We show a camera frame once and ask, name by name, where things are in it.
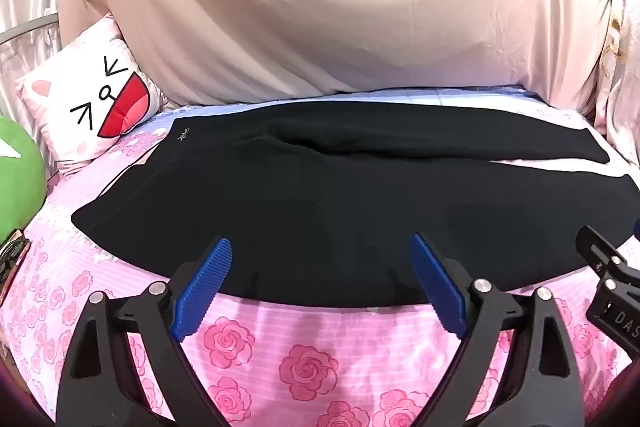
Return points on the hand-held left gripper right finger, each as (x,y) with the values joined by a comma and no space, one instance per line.
(440,287)

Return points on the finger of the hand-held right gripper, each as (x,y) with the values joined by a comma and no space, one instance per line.
(597,252)

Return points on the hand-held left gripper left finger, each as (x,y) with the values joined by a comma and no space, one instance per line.
(200,292)

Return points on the black pants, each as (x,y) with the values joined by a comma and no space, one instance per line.
(320,207)

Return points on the pink rose bedsheet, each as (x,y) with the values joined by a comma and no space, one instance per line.
(280,357)

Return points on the pale floral cloth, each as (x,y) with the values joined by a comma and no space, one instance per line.
(620,72)

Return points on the small patterned box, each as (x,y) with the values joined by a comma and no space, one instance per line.
(10,257)

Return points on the green plush toy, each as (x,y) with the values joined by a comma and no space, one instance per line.
(17,177)

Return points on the cat face pillow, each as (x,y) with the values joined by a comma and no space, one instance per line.
(85,102)

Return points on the beige hanging cloth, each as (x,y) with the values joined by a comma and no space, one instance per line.
(325,2)

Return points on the metal rail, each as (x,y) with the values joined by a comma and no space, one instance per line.
(25,28)

